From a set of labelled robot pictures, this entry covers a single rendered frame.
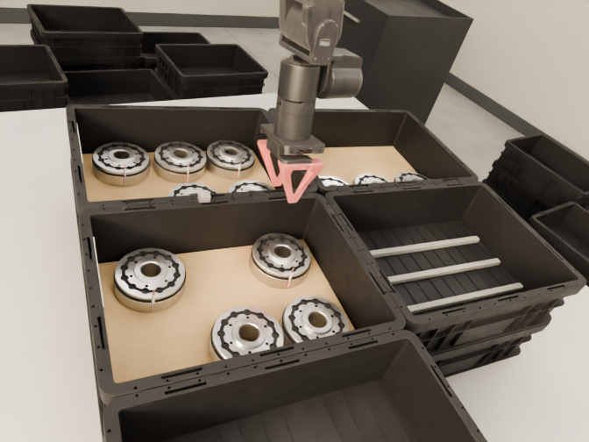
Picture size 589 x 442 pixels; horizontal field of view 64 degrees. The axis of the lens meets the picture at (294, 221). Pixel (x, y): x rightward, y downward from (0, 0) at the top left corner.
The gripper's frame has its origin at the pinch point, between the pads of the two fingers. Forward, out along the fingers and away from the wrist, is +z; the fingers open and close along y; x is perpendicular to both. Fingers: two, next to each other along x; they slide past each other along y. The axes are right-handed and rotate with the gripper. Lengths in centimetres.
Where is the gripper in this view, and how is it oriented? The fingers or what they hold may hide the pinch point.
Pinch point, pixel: (284, 188)
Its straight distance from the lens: 74.8
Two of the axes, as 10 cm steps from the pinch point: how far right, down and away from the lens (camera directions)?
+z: -1.3, 8.8, 4.6
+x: -9.0, 0.9, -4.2
